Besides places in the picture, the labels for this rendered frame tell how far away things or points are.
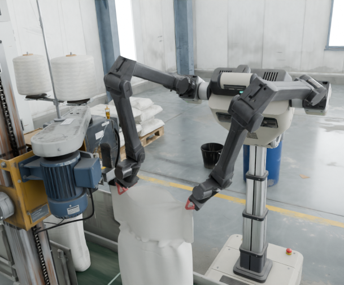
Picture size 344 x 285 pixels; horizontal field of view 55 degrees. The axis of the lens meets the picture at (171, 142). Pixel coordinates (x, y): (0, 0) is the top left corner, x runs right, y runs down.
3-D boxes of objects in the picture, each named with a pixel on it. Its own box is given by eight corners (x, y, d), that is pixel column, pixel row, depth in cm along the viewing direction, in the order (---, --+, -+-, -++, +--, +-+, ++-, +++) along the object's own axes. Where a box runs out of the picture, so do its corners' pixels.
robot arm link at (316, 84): (326, 90, 129) (315, 82, 131) (324, 81, 120) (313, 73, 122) (308, 108, 131) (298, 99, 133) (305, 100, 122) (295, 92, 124)
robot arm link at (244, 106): (274, 91, 92) (249, 71, 97) (248, 128, 100) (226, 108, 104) (330, 88, 124) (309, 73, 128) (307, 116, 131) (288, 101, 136)
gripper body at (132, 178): (115, 181, 156) (120, 170, 152) (129, 172, 164) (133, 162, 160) (125, 189, 154) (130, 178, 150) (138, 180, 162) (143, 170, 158)
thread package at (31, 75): (60, 90, 146) (53, 52, 140) (33, 98, 135) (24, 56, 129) (38, 89, 154) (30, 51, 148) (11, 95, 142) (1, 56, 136)
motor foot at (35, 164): (61, 175, 133) (58, 155, 130) (37, 188, 124) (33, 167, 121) (46, 170, 138) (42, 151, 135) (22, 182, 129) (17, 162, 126)
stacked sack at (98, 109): (121, 113, 492) (121, 104, 486) (88, 126, 441) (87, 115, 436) (101, 110, 515) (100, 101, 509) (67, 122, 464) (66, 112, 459)
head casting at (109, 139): (122, 163, 181) (116, 111, 170) (91, 182, 161) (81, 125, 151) (83, 154, 196) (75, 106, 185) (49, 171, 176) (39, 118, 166)
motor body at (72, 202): (96, 206, 137) (88, 151, 128) (69, 225, 125) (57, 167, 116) (71, 198, 145) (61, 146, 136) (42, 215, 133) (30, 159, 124)
